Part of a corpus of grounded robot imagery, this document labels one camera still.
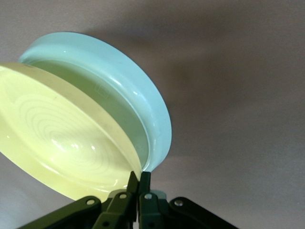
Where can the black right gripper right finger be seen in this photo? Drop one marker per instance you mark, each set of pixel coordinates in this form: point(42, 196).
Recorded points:
point(152, 214)

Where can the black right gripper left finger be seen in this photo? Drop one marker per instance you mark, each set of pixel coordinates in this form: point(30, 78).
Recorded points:
point(119, 210)

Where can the yellow plate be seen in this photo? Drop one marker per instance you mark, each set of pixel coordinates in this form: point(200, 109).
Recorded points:
point(59, 131)

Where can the pale green plate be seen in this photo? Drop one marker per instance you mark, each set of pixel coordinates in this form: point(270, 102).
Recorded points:
point(143, 83)

